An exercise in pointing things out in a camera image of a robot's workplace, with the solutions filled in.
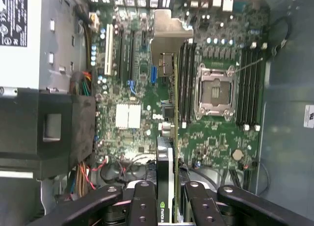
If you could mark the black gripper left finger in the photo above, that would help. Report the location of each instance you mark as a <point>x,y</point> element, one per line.
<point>143,206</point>

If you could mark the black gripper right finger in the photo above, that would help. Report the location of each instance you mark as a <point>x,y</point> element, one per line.
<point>203,208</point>

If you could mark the round coin cell battery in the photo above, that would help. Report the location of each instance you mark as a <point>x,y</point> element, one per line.
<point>237,154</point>

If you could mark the green Dell motherboard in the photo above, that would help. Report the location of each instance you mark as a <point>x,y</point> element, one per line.
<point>216,137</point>

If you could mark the silver chipset heatsink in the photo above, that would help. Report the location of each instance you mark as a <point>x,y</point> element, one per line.
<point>128,116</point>

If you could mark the grey metal PC case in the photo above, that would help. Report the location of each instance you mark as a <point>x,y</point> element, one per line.
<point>289,149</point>

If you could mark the silver CPU socket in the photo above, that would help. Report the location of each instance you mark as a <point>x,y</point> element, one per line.
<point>215,91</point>

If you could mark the black RAM slot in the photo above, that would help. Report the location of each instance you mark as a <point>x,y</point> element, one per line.
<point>187,88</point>
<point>246,88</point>
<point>257,88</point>
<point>252,88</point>
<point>192,83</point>
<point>240,88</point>
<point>181,88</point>

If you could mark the blue SATA connector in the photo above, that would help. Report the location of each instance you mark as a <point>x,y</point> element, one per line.
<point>154,75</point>

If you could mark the white case sticker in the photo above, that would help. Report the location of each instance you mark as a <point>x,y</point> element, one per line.
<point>309,116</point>

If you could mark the black plastic drive bay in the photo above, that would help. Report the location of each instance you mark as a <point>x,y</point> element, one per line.
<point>22,127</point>

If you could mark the long black expansion slot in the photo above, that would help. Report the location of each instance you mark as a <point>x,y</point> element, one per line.
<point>120,56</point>
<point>132,56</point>

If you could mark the thin metal locking lever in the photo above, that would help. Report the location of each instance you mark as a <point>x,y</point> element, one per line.
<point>250,65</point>

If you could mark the white expansion slot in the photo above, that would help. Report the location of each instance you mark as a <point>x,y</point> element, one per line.
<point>108,51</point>

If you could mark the short black expansion slot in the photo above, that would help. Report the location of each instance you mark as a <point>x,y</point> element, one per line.
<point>144,40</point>

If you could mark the silver power supply unit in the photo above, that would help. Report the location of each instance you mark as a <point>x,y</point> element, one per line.
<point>59,29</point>

